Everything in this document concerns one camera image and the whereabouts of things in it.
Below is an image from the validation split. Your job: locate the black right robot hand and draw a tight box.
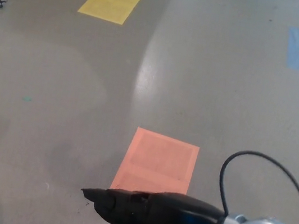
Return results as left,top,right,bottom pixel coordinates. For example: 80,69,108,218
75,177,229,224

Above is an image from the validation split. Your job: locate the orange paper sheet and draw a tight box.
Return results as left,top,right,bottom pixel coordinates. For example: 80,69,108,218
110,124,202,202

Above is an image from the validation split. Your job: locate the yellow paper sheet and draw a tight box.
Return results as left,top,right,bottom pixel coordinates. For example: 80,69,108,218
76,0,145,28

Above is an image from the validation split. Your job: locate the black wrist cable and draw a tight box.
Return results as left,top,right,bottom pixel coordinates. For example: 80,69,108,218
213,146,299,224

